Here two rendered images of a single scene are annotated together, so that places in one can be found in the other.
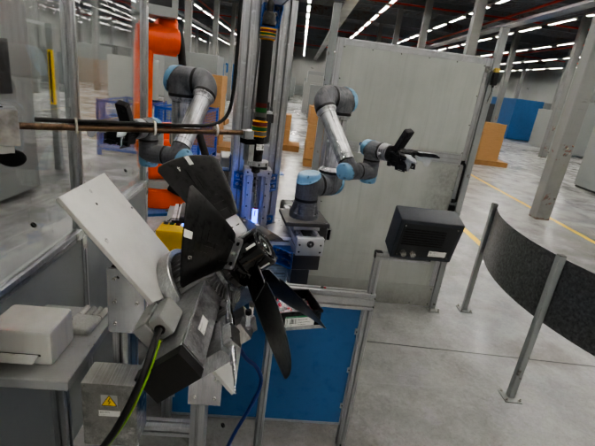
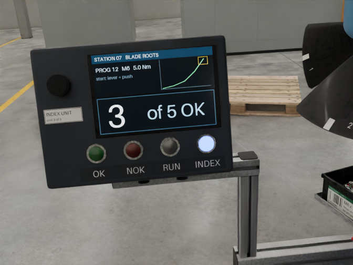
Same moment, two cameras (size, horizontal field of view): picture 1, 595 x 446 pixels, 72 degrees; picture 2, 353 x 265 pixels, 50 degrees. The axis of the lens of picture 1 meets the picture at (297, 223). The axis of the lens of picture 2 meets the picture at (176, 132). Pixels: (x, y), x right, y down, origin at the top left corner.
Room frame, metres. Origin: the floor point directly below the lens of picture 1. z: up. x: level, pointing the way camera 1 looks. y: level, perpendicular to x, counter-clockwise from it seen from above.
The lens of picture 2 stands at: (2.14, -0.45, 1.33)
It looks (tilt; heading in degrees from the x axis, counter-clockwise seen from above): 23 degrees down; 182
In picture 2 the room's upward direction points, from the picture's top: 4 degrees counter-clockwise
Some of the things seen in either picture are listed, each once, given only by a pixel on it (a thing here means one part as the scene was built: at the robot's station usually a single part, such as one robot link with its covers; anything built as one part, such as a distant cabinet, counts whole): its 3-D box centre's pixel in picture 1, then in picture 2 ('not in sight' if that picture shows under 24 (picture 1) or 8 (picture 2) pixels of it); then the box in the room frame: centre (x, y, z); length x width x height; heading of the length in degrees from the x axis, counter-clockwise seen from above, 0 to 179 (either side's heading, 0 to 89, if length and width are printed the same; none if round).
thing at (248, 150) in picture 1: (254, 148); not in sight; (1.18, 0.15, 1.49); 0.09 x 0.07 x 0.10; 130
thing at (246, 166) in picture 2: (402, 257); (185, 169); (1.60, -0.46, 1.04); 0.24 x 0.03 x 0.03; 95
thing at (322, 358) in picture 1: (262, 363); not in sight; (1.55, 0.07, 0.45); 0.82 x 0.02 x 0.66; 95
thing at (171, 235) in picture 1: (179, 239); not in sight; (1.52, 0.47, 1.02); 0.16 x 0.10 x 0.11; 95
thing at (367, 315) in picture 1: (352, 380); not in sight; (1.59, -0.35, 0.39); 0.04 x 0.04 x 0.78; 5
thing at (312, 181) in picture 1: (309, 184); not in sight; (1.99, -0.03, 1.20); 0.13 x 0.12 x 0.14; 130
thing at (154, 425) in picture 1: (163, 426); not in sight; (1.03, 0.35, 0.56); 0.19 x 0.04 x 0.04; 95
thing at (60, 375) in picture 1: (56, 342); not in sight; (1.02, 0.68, 0.85); 0.36 x 0.24 x 0.03; 5
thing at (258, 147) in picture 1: (262, 92); not in sight; (1.18, 0.14, 1.64); 0.04 x 0.04 x 0.46
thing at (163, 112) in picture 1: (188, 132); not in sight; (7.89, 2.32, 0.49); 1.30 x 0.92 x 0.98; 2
